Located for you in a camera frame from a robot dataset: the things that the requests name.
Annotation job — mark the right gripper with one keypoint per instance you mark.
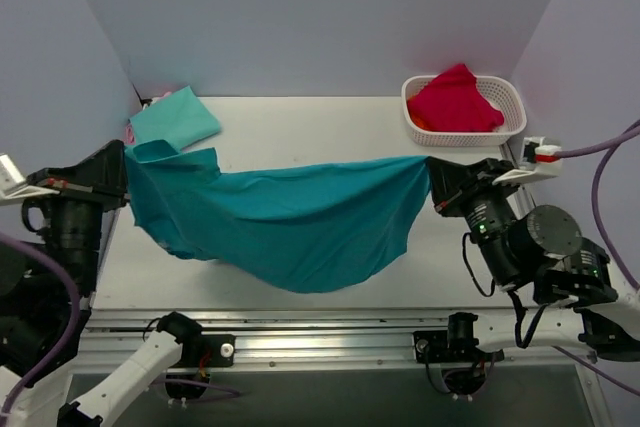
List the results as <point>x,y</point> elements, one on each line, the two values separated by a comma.
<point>463,192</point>

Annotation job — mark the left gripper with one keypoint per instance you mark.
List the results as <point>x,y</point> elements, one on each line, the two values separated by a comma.
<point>81,191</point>

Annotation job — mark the teal t-shirt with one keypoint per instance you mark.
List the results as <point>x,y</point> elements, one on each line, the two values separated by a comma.
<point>311,229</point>

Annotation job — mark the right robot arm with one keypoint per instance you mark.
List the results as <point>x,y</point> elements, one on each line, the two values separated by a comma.
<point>545,248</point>

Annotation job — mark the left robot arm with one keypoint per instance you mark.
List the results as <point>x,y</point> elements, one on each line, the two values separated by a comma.
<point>45,289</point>

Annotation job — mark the folded pink t-shirt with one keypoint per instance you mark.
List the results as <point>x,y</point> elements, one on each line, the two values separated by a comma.
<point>129,136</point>

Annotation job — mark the orange garment in basket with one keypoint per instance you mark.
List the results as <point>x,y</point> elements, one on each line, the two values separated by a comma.
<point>414,110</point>

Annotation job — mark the red t-shirt in basket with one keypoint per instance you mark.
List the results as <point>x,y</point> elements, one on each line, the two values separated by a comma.
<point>452,103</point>

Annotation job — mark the folded mint green t-shirt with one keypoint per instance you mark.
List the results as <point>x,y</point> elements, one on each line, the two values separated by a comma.
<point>179,118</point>

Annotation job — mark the white plastic basket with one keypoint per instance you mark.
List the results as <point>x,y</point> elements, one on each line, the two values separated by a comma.
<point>500,94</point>

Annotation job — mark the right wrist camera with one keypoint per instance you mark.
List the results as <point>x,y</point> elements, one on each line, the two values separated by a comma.
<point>538,161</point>

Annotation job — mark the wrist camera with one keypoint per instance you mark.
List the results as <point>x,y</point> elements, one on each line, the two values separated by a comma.
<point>538,161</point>
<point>14,186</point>

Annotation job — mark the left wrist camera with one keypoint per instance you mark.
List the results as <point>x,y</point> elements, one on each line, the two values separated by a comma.
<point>14,186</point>

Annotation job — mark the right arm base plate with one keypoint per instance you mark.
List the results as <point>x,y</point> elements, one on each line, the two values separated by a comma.
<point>433,347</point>

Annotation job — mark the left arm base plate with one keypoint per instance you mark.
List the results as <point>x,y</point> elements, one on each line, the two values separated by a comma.
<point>208,351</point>

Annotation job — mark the aluminium rail frame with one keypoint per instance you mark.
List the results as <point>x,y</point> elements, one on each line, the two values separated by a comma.
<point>366,326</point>

